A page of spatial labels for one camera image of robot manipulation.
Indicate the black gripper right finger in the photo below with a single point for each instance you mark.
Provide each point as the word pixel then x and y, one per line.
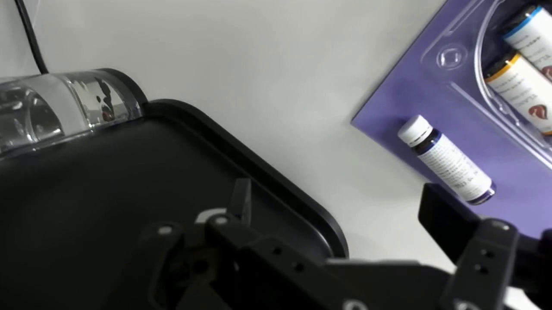
pixel 459 230

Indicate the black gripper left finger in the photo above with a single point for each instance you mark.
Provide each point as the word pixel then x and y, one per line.
pixel 190 259

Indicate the black coffee machine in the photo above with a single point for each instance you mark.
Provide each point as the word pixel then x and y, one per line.
pixel 87 200

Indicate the purple plastic sheet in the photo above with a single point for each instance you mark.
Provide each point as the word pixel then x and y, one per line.
pixel 402 104

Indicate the orange-capped medicine bottle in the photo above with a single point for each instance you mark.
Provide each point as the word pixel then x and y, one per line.
pixel 523 92

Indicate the clear plastic tray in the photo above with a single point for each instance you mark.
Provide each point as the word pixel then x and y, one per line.
pixel 459 57

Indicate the clear water tank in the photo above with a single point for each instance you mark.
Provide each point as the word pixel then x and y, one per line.
pixel 63 106

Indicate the white battery blue cap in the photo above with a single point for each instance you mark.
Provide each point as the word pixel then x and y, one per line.
pixel 537 35

